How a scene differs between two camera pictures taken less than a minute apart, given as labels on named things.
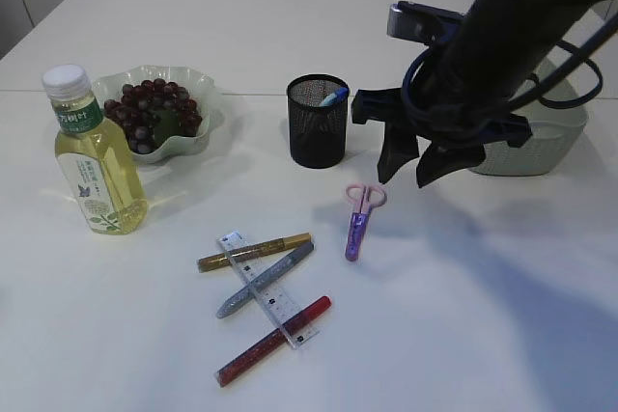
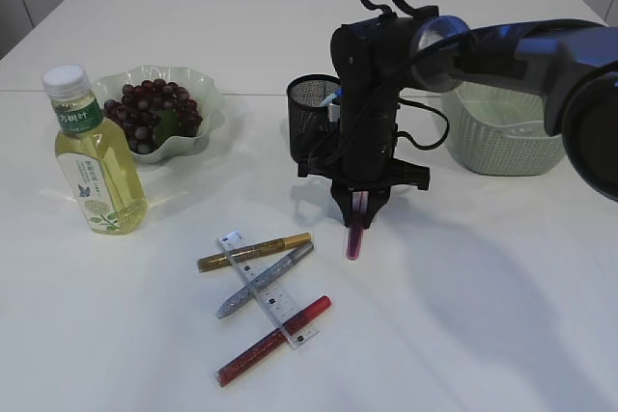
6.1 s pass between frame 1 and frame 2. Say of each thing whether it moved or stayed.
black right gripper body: moved
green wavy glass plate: stayed
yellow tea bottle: stayed
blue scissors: stayed
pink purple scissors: stayed
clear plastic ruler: stayed
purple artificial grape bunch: stayed
